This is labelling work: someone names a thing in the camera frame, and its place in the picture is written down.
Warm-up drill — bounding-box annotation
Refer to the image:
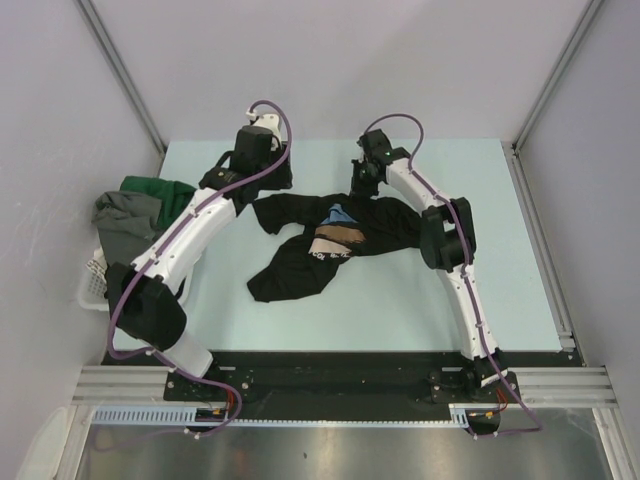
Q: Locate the white plastic laundry basket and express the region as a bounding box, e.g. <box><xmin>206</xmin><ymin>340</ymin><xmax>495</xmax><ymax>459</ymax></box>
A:
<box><xmin>77</xmin><ymin>247</ymin><xmax>191</xmax><ymax>314</ymax></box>

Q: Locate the right aluminium frame rail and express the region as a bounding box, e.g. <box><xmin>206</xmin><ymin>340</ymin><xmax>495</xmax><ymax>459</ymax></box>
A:
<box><xmin>501</xmin><ymin>142</ymin><xmax>581</xmax><ymax>354</ymax></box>

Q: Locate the left aluminium corner post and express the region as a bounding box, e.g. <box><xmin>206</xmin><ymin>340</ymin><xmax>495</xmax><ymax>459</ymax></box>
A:
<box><xmin>73</xmin><ymin>0</ymin><xmax>168</xmax><ymax>158</ymax></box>

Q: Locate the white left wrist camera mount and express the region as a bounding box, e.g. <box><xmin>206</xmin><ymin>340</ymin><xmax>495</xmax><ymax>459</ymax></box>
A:
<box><xmin>246</xmin><ymin>111</ymin><xmax>282</xmax><ymax>151</ymax></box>

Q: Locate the grey cable duct strip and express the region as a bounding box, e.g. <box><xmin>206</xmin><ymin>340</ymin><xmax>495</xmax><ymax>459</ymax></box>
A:
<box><xmin>92</xmin><ymin>405</ymin><xmax>469</xmax><ymax>430</ymax></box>

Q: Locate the black printed t shirt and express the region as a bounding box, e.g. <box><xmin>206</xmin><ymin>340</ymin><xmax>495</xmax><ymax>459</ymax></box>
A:
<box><xmin>247</xmin><ymin>194</ymin><xmax>421</xmax><ymax>303</ymax></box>

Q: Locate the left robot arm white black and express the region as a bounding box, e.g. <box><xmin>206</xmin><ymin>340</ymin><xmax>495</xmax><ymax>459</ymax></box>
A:
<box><xmin>106</xmin><ymin>113</ymin><xmax>292</xmax><ymax>400</ymax></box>

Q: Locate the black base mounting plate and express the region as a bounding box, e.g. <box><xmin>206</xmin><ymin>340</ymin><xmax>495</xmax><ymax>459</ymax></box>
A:
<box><xmin>102</xmin><ymin>351</ymin><xmax>583</xmax><ymax>432</ymax></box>

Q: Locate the grey t shirt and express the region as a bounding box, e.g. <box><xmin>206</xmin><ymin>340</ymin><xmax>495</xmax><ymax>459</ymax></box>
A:
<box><xmin>91</xmin><ymin>191</ymin><xmax>162</xmax><ymax>267</ymax></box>

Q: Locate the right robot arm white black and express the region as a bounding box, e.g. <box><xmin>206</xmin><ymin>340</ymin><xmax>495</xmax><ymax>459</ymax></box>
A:
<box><xmin>351</xmin><ymin>128</ymin><xmax>513</xmax><ymax>401</ymax></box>

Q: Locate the green t shirt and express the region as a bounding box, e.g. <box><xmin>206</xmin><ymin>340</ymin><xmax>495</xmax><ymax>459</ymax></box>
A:
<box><xmin>120</xmin><ymin>176</ymin><xmax>196</xmax><ymax>230</ymax></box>

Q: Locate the aluminium corner post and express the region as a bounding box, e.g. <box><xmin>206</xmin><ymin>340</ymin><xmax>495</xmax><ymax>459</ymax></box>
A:
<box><xmin>512</xmin><ymin>0</ymin><xmax>606</xmax><ymax>151</ymax></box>
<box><xmin>73</xmin><ymin>0</ymin><xmax>168</xmax><ymax>158</ymax></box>

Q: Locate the right aluminium corner post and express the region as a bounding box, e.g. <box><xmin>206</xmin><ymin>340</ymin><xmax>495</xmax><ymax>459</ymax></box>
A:
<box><xmin>512</xmin><ymin>0</ymin><xmax>606</xmax><ymax>151</ymax></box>

